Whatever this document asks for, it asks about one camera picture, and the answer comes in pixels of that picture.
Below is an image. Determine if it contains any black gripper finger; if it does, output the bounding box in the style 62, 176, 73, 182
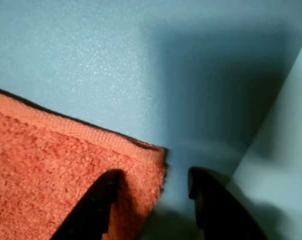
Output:
50, 169, 124, 240
187, 166, 268, 240

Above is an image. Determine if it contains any orange terry towel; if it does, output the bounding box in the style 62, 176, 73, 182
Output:
0, 86, 171, 240

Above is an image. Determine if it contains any grey table mat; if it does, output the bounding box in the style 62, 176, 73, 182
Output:
0, 0, 302, 240

